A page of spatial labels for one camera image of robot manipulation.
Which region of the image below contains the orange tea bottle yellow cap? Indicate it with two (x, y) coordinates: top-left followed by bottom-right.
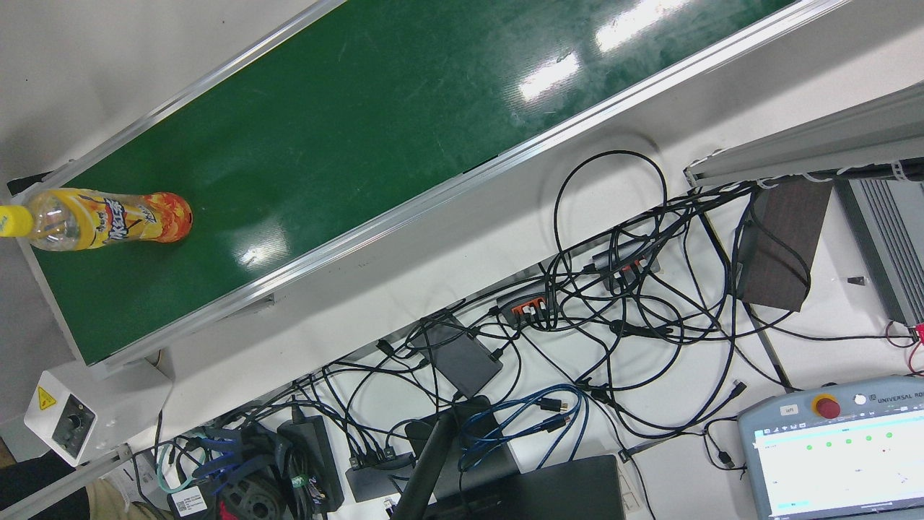
(0, 188), (193, 251)

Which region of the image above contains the black hub with orange ports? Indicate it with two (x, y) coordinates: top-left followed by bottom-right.
(497, 284), (560, 329)
(592, 240), (661, 290)

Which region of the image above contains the black flat docking box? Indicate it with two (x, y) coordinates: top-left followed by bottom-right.
(408, 314), (504, 399)

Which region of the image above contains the black monitor stand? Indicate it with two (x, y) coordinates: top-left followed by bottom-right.
(390, 412), (520, 520)

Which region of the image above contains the black multiport hub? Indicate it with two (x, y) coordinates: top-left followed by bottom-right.
(345, 449), (416, 503)

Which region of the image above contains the black desk monitor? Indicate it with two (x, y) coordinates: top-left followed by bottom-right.
(433, 455), (625, 520)

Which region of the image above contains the black power adapter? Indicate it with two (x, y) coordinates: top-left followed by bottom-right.
(278, 415), (346, 515)

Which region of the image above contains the white keyboard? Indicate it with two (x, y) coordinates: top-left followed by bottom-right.
(610, 451), (654, 520)

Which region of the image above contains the black spool case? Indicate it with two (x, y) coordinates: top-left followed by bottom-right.
(217, 473), (289, 520)

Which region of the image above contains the brown wooden block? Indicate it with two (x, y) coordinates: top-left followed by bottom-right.
(736, 177), (833, 313)

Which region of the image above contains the white barcode label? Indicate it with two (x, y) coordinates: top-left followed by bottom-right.
(173, 485), (210, 517)

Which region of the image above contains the grey robot teach pendant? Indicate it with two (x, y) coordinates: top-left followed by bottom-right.
(738, 376), (924, 520)

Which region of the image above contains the grey ribbed heat-sink box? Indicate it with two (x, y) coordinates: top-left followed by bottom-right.
(836, 177), (924, 327)

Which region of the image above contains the white conveyor control box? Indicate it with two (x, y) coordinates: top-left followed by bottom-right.
(24, 359), (174, 467)

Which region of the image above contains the green conveyor belt aluminium frame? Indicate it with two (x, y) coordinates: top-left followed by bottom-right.
(6, 0), (856, 381)

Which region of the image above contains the black looped cable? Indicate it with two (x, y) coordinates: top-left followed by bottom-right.
(552, 150), (668, 290)

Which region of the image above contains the blue cable bundle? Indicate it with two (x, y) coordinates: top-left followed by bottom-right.
(189, 428), (253, 479)

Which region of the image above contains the teal cable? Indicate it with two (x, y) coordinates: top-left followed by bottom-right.
(155, 442), (196, 495)

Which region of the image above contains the aluminium profile post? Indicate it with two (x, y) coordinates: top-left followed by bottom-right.
(684, 82), (924, 190)

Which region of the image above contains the red wire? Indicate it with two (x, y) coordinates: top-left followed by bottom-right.
(886, 321), (924, 376)

